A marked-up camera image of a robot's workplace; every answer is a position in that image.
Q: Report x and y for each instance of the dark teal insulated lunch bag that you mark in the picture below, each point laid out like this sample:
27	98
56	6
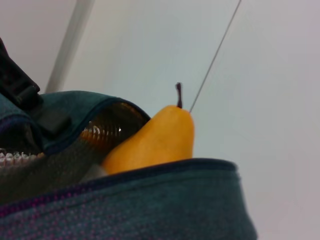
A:
150	205

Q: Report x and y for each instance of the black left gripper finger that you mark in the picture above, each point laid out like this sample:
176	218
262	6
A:
15	80

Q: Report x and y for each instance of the orange yellow pear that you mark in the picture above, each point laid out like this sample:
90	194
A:
155	145

